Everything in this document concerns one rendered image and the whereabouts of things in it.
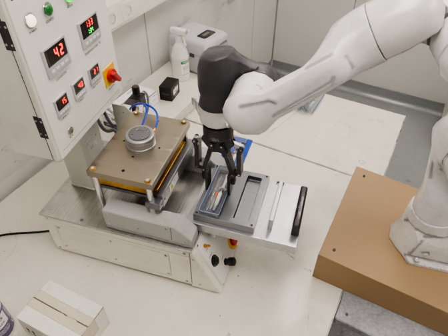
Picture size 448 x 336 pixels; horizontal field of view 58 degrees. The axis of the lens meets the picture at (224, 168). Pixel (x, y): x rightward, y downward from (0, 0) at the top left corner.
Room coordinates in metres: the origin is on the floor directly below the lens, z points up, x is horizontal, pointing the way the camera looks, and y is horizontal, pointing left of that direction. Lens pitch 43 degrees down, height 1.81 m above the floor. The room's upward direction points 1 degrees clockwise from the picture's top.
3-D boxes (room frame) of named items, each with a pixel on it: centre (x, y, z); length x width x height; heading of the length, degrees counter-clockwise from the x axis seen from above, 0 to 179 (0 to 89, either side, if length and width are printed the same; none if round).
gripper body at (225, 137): (0.78, 0.01, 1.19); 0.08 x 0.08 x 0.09
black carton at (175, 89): (1.56, 0.25, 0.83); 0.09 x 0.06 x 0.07; 162
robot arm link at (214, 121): (0.80, 0.03, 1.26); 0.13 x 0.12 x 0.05; 164
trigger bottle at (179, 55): (1.71, 0.21, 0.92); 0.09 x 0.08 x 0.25; 65
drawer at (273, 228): (0.75, -0.07, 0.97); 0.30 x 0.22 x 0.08; 74
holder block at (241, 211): (0.76, -0.03, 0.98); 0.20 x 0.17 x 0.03; 164
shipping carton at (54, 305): (0.49, 0.41, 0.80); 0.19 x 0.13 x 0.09; 62
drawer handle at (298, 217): (0.71, -0.20, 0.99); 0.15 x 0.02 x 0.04; 164
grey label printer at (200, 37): (1.85, 0.13, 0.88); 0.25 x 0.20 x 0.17; 56
